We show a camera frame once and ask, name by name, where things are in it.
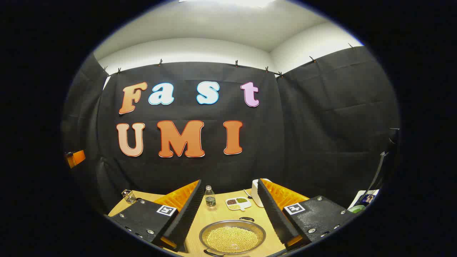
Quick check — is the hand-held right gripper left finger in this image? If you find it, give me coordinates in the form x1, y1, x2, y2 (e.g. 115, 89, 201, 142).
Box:
107, 180, 205, 253

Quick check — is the metal wire mesh holder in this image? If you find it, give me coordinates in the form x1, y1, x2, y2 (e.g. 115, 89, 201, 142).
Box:
121, 189, 137, 204

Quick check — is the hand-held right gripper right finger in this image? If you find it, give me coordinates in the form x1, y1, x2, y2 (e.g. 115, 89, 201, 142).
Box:
257, 178, 357, 250

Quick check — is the steel pot with black handles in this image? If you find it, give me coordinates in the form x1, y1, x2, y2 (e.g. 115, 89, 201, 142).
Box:
199, 217, 266, 257

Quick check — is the black metal stand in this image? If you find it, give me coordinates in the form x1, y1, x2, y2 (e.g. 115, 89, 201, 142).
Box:
364, 128, 400, 200

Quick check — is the clear plastic water bottle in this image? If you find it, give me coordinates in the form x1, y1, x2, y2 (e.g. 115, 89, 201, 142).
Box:
205, 185, 216, 207

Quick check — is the white divided bean dish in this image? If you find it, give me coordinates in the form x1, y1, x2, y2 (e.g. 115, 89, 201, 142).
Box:
225, 197, 252, 211

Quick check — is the pile of yellow soybeans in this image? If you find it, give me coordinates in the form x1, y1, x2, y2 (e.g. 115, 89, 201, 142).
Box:
206, 227, 259, 253

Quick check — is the row of black cloth clips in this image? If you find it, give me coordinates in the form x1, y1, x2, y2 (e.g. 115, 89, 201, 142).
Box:
104, 43, 354, 77

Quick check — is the white printed sheet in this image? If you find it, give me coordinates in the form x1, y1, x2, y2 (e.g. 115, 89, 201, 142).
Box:
348, 189, 380, 215

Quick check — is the ceiling light panel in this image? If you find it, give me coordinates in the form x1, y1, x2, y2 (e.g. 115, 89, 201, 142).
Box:
179, 0, 277, 8

